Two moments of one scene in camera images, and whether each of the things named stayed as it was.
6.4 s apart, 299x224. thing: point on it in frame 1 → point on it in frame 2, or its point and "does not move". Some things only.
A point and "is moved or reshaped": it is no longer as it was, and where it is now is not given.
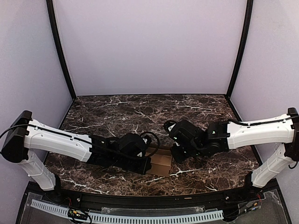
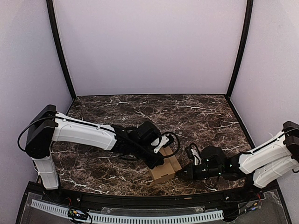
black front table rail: [139, 201] does not move
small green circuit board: [77, 213] does not move
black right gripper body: [176, 154] → [188, 171]
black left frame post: [51, 11] does not move
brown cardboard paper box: [161, 161] is moved or reshaped
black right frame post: [249, 6] does not move
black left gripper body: [145, 166] → [155, 162]
